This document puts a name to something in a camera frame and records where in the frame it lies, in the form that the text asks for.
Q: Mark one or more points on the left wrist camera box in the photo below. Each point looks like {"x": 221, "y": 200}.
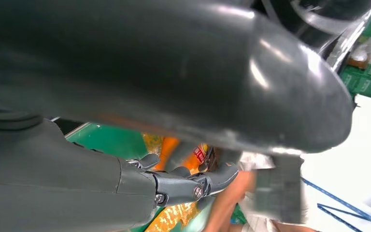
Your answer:
{"x": 278, "y": 189}

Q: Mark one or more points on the blue metal rack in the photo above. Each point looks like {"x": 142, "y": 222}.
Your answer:
{"x": 342, "y": 200}

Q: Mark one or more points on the yellow taped cardboard sheet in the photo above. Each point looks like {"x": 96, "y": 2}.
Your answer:
{"x": 172, "y": 219}

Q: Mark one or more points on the person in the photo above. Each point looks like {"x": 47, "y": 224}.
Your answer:
{"x": 259, "y": 221}

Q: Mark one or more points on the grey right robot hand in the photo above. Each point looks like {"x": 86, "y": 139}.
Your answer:
{"x": 44, "y": 185}

